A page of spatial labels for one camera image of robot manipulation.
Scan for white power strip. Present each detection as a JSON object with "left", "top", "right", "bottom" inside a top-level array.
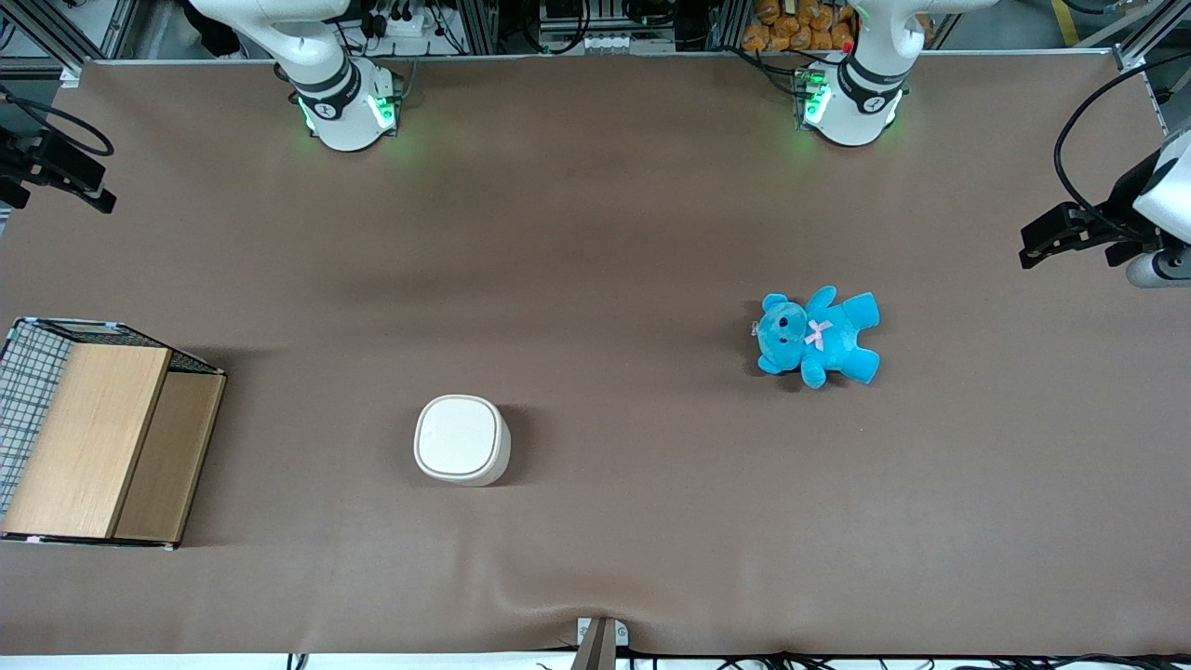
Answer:
[{"left": 366, "top": 7, "right": 440, "bottom": 40}]

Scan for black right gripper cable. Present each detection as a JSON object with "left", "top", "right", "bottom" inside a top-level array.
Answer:
[{"left": 0, "top": 84, "right": 115, "bottom": 158}]

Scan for orange plush toys pile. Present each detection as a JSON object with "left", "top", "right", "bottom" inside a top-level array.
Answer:
[{"left": 741, "top": 0, "right": 859, "bottom": 54}]

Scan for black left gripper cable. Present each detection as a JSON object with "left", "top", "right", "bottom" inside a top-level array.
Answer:
[{"left": 1053, "top": 60, "right": 1191, "bottom": 238}]

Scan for wooden shelf with wire mesh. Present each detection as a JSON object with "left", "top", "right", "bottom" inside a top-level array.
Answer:
[{"left": 0, "top": 316, "right": 228, "bottom": 551}]

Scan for blue teddy bear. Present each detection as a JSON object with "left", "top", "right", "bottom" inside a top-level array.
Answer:
[{"left": 753, "top": 285, "right": 882, "bottom": 390}]

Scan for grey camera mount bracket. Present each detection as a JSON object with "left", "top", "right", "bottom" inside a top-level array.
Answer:
[{"left": 569, "top": 616, "right": 630, "bottom": 670}]

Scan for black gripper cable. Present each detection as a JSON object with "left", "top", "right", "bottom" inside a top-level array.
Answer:
[
  {"left": 1053, "top": 60, "right": 1191, "bottom": 238},
  {"left": 0, "top": 84, "right": 115, "bottom": 158}
]

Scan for brown table cloth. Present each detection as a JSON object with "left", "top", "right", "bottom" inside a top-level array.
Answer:
[{"left": 0, "top": 51, "right": 1191, "bottom": 657}]

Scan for white lidded trash can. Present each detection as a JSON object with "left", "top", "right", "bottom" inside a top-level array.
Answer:
[{"left": 413, "top": 395, "right": 513, "bottom": 488}]

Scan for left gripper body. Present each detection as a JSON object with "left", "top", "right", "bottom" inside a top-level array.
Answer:
[{"left": 1105, "top": 128, "right": 1191, "bottom": 288}]

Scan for aluminium frame profile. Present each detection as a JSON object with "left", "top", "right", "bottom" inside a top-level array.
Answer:
[
  {"left": 0, "top": 0, "right": 141, "bottom": 87},
  {"left": 1112, "top": 0, "right": 1191, "bottom": 74}
]

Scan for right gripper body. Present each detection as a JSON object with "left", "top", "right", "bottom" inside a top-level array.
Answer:
[{"left": 0, "top": 126, "right": 34, "bottom": 209}]

